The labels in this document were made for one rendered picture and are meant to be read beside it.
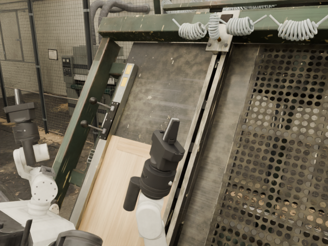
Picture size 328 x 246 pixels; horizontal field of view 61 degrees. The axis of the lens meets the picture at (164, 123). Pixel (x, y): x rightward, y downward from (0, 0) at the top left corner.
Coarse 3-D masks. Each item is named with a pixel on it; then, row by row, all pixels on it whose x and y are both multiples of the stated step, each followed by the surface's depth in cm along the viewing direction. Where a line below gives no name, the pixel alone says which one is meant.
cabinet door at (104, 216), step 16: (112, 144) 137; (128, 144) 132; (144, 144) 128; (112, 160) 134; (128, 160) 130; (144, 160) 125; (112, 176) 131; (128, 176) 127; (96, 192) 133; (112, 192) 128; (96, 208) 130; (112, 208) 126; (80, 224) 131; (96, 224) 127; (112, 224) 123; (128, 224) 119; (112, 240) 120; (128, 240) 117
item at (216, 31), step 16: (224, 32) 115; (208, 48) 116; (224, 48) 113; (224, 64) 116; (208, 80) 116; (224, 80) 119; (208, 96) 117; (208, 112) 111; (192, 128) 112; (208, 128) 114; (192, 144) 111; (192, 160) 108; (176, 176) 109; (192, 176) 109; (176, 192) 108; (176, 208) 105; (176, 224) 104; (176, 240) 106
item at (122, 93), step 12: (132, 72) 144; (120, 84) 144; (120, 96) 142; (120, 108) 141; (96, 156) 137; (96, 168) 134; (84, 180) 136; (84, 192) 133; (84, 204) 132; (72, 216) 132
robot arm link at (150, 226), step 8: (144, 208) 71; (152, 208) 72; (136, 216) 73; (144, 216) 72; (152, 216) 72; (160, 216) 73; (144, 224) 73; (152, 224) 73; (160, 224) 74; (144, 232) 74; (152, 232) 74; (160, 232) 74
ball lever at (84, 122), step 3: (84, 120) 133; (81, 123) 132; (84, 123) 132; (87, 123) 133; (84, 126) 132; (87, 126) 134; (90, 126) 134; (93, 126) 135; (99, 129) 136; (105, 129) 137; (102, 132) 137; (105, 132) 137
